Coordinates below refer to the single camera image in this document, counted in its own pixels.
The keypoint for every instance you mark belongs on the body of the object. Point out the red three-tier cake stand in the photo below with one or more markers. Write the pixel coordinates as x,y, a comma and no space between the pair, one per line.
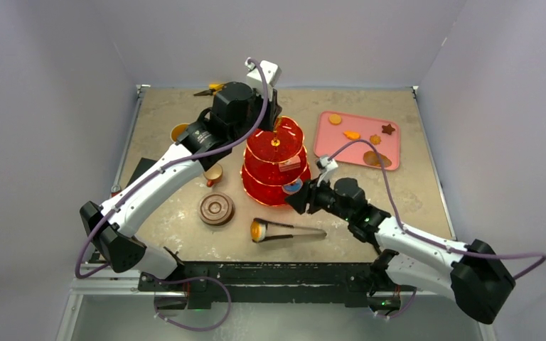
261,178

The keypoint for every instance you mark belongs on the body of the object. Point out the blue frosted donut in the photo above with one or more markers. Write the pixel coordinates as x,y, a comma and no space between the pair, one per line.
293,187

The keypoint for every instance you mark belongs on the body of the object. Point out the black serving tongs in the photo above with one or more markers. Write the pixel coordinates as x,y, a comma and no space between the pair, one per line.
279,231

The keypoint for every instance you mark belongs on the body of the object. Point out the small copper cup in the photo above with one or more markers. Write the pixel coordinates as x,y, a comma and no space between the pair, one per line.
213,175

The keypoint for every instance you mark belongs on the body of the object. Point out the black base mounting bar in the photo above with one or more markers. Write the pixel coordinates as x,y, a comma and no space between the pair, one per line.
354,285

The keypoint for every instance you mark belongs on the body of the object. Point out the brown bread roll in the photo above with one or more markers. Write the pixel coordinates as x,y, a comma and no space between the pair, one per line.
371,158

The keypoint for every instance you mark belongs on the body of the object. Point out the orange duck pastry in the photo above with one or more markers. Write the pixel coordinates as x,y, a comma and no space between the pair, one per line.
351,135

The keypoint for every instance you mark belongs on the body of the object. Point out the brown star cookie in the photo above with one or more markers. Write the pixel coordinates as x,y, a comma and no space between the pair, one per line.
388,129

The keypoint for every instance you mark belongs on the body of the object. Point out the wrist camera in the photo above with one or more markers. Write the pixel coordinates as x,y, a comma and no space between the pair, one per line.
262,76
327,166

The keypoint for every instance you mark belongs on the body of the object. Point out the round brown wooden lid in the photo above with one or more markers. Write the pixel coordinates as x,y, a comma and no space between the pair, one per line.
216,209

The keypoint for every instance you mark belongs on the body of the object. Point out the yellow-handled pliers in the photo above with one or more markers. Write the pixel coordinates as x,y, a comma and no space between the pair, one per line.
210,91

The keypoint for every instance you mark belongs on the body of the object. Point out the flower-shaped orange cookie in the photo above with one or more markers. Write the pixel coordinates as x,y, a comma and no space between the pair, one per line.
375,139

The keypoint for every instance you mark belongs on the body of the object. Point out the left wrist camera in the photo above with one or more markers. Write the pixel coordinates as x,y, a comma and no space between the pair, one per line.
262,76

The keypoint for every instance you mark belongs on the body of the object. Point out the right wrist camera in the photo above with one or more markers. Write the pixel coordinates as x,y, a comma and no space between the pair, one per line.
327,166

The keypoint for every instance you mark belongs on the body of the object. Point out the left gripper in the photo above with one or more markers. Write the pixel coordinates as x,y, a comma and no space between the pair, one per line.
272,111

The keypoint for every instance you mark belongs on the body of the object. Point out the round orange cookie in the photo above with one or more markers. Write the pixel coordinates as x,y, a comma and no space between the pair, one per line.
335,119

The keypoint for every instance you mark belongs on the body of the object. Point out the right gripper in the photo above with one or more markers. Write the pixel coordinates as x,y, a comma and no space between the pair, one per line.
311,196

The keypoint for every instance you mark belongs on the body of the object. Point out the pink serving tray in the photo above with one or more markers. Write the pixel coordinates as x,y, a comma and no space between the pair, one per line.
329,138

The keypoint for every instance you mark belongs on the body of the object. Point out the yellow frosted donut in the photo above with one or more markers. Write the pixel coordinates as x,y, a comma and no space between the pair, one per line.
258,230

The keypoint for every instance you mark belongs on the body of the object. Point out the white mug with tea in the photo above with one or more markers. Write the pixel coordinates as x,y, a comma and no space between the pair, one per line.
177,131

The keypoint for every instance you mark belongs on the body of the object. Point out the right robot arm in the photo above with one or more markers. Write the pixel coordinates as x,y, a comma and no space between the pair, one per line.
472,275

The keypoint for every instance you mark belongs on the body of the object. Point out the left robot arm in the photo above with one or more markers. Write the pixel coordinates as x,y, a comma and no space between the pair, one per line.
237,111

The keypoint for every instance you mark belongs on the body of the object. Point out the pink layered cake slice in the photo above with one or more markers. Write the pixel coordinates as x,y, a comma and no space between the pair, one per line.
290,165

